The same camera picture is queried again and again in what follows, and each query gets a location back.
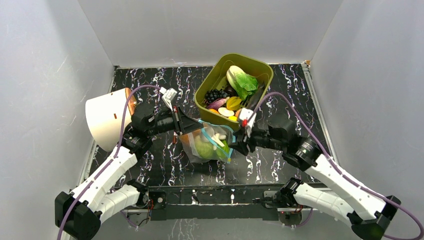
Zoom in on green toy cabbage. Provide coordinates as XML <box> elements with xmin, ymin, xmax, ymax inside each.
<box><xmin>194</xmin><ymin>136</ymin><xmax>215</xmax><ymax>160</ymax></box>

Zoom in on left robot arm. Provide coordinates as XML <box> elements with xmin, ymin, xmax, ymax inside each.
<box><xmin>54</xmin><ymin>105</ymin><xmax>203</xmax><ymax>240</ymax></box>

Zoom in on orange toy fruit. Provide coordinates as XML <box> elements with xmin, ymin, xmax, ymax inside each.
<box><xmin>209</xmin><ymin>109</ymin><xmax>219</xmax><ymax>115</ymax></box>

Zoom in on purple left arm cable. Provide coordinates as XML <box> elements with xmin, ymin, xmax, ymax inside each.
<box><xmin>56</xmin><ymin>84</ymin><xmax>167</xmax><ymax>240</ymax></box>

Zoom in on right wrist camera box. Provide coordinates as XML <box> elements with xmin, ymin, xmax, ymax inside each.
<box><xmin>237</xmin><ymin>107</ymin><xmax>257</xmax><ymax>137</ymax></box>

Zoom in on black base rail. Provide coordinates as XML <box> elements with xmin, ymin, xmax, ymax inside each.
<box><xmin>112</xmin><ymin>183</ymin><xmax>359</xmax><ymax>223</ymax></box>

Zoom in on clear zip top bag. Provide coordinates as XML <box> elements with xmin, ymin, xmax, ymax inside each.
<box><xmin>178</xmin><ymin>119</ymin><xmax>236</xmax><ymax>164</ymax></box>

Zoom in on white toy mushroom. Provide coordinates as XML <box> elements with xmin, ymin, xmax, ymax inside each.
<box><xmin>202</xmin><ymin>133</ymin><xmax>227</xmax><ymax>148</ymax></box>

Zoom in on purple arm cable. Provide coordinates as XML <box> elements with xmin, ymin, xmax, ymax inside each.
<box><xmin>251</xmin><ymin>91</ymin><xmax>424</xmax><ymax>240</ymax></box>
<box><xmin>56</xmin><ymin>84</ymin><xmax>167</xmax><ymax>240</ymax></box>

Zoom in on toy pineapple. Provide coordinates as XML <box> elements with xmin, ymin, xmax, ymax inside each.
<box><xmin>179</xmin><ymin>130</ymin><xmax>201</xmax><ymax>153</ymax></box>

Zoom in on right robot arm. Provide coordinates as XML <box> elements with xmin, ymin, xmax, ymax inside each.
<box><xmin>230</xmin><ymin>108</ymin><xmax>397</xmax><ymax>240</ymax></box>

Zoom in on toy mushroom half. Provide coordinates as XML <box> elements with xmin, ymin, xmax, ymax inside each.
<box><xmin>217</xmin><ymin>107</ymin><xmax>235</xmax><ymax>118</ymax></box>

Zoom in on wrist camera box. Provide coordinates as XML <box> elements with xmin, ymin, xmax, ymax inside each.
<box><xmin>237</xmin><ymin>107</ymin><xmax>257</xmax><ymax>137</ymax></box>
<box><xmin>159</xmin><ymin>87</ymin><xmax>177</xmax><ymax>112</ymax></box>

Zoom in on dark purple toy plum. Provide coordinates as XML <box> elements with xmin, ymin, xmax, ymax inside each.
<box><xmin>224</xmin><ymin>85</ymin><xmax>238</xmax><ymax>97</ymax></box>

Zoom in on red and white pen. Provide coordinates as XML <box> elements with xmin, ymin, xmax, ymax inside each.
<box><xmin>172</xmin><ymin>132</ymin><xmax>178</xmax><ymax>145</ymax></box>

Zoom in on black toy grapes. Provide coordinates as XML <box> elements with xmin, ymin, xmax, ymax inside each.
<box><xmin>204</xmin><ymin>89</ymin><xmax>230</xmax><ymax>104</ymax></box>

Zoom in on yellow toy star fruit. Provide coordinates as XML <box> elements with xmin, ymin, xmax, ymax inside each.
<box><xmin>226</xmin><ymin>96</ymin><xmax>242</xmax><ymax>111</ymax></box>

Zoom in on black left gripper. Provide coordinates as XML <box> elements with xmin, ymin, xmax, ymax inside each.
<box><xmin>146</xmin><ymin>105</ymin><xmax>204</xmax><ymax>137</ymax></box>

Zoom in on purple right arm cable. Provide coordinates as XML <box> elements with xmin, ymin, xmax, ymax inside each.
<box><xmin>251</xmin><ymin>91</ymin><xmax>424</xmax><ymax>240</ymax></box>

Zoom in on toy peach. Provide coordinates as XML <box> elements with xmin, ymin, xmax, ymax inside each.
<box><xmin>234</xmin><ymin>109</ymin><xmax>241</xmax><ymax>118</ymax></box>

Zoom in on green toy star fruit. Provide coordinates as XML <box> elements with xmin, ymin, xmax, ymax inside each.
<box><xmin>215</xmin><ymin>140</ymin><xmax>231</xmax><ymax>163</ymax></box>

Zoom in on olive green plastic bin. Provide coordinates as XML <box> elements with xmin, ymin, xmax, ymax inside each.
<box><xmin>194</xmin><ymin>53</ymin><xmax>274</xmax><ymax>131</ymax></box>

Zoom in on toy napa cabbage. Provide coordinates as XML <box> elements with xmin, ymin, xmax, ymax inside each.
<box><xmin>226</xmin><ymin>65</ymin><xmax>259</xmax><ymax>101</ymax></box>

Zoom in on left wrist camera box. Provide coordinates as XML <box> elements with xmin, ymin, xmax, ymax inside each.
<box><xmin>159</xmin><ymin>87</ymin><xmax>177</xmax><ymax>112</ymax></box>

